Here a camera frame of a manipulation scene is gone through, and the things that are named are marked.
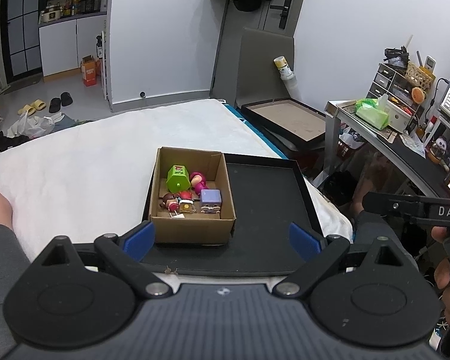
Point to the spray bottle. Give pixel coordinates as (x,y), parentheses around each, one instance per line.
(99,47)

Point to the white tissue box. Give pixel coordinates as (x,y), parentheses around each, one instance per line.
(397,116)

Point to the grey board panel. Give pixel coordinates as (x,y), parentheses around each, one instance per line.
(262,71)

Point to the black desk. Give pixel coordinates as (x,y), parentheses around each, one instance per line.
(408,153)

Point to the person's leg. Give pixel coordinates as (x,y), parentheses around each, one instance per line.
(378,225)
(0,255)

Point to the wicker basket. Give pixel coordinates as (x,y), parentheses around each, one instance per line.
(419,75)

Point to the pink dinosaur suit figurine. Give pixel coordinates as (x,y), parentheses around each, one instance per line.
(198,182)

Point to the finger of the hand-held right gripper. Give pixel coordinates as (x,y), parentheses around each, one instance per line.
(386,202)

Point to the white remote control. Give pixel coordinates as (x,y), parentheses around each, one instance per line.
(429,62)

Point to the brown haired doll figurine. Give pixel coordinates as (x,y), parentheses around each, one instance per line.
(169,201)

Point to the grey door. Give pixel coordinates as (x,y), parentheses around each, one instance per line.
(247,37)

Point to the black tray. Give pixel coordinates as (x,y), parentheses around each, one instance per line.
(266,210)

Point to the green tissue pack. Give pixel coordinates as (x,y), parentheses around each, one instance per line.
(371,114)

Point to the grey drawer organizer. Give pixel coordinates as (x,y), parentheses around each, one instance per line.
(384,80)

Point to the rice cooker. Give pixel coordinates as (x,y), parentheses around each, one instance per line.
(50,14)

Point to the person's left leg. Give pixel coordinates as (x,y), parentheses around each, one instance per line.
(0,255)

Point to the small red haired figurine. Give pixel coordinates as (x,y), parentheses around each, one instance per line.
(186,200)

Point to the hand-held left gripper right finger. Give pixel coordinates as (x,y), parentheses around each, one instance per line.
(303,240)

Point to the orange plush toy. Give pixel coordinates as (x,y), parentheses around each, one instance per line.
(418,94)

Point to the pair of yellow slippers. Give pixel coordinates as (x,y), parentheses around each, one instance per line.
(32,107)

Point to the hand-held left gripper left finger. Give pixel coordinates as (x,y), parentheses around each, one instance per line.
(138,240)

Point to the green toy box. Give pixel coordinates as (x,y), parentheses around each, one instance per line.
(178,178)

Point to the white plastic bag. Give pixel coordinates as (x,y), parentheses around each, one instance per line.
(30,125)

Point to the row of kitchen bottles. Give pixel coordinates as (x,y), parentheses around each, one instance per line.
(78,3)

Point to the person's right leg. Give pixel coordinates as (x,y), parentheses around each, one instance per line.
(378,225)

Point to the black picture frame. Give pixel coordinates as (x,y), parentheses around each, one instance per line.
(285,120)

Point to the orange cardboard box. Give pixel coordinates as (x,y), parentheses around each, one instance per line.
(90,73)

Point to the brown cardboard box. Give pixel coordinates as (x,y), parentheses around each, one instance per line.
(195,230)

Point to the black camera gear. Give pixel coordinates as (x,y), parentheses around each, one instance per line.
(395,57)

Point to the yellow white canister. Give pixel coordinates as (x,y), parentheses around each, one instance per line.
(283,67)

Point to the white kitchen cabinet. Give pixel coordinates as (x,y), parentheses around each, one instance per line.
(60,48)

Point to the panda figurine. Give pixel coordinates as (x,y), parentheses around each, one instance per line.
(441,149)

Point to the purple cube toy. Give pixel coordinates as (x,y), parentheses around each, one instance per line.
(210,199)

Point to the pair of black slippers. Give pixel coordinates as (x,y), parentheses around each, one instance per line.
(60,102)

